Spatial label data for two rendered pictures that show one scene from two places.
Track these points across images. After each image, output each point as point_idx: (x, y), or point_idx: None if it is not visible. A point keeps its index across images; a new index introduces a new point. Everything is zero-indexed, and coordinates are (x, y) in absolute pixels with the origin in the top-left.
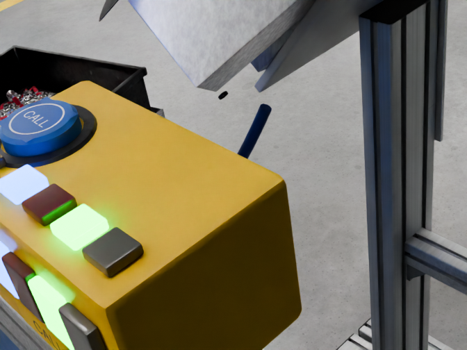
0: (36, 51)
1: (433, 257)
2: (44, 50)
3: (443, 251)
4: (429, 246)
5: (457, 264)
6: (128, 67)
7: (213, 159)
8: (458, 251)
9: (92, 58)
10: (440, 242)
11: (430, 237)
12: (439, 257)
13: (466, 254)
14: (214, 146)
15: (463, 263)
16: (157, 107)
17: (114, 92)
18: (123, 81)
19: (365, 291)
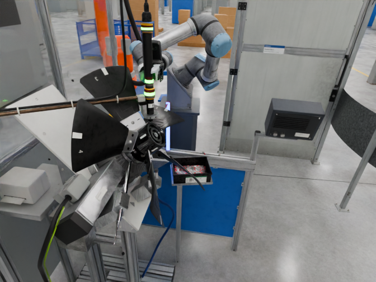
0: (203, 173)
1: (118, 235)
2: (202, 173)
3: (116, 237)
4: (120, 237)
5: (112, 235)
6: (177, 174)
7: (112, 116)
8: (112, 238)
9: (187, 174)
10: (117, 239)
11: (120, 240)
12: (116, 235)
13: (110, 238)
14: (112, 117)
15: (111, 235)
16: (173, 183)
17: (172, 168)
18: (173, 170)
19: None
